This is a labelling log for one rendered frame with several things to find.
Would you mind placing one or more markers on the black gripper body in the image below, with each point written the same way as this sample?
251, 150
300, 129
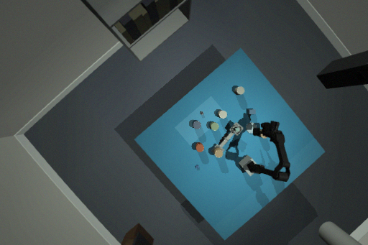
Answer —
257, 132

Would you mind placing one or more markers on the dark blue cylinder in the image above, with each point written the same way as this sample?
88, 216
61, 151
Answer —
196, 124

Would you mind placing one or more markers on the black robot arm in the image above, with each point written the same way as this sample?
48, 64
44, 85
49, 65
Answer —
278, 139

